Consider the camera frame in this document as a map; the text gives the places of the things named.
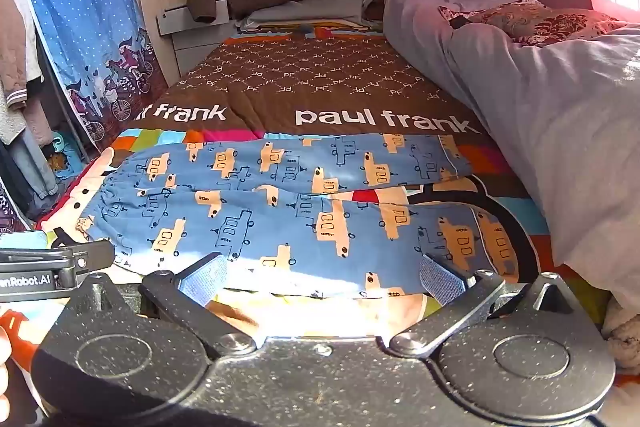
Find blue dotted curtain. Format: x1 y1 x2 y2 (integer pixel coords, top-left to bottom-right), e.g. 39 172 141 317
30 0 167 150

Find hanging clothes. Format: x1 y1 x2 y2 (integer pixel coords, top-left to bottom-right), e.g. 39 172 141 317
1 0 63 221

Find white bedside cabinet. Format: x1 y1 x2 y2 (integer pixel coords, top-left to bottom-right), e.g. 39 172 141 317
156 0 235 76

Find blue patterned children's pants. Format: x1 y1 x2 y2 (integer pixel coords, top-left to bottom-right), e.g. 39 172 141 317
76 134 521 297

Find grey pillow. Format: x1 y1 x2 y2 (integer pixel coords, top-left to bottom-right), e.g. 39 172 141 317
236 0 374 31

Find paul frank colourful bedspread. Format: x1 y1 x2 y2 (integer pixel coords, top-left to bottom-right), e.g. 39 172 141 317
34 18 614 358

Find grey duvet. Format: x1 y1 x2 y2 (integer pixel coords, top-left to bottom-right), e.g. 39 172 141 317
383 0 639 310

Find person's left hand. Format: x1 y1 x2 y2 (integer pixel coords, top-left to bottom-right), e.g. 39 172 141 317
0 327 12 423

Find floral patterned pillow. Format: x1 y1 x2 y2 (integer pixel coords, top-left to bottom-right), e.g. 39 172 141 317
438 0 626 46

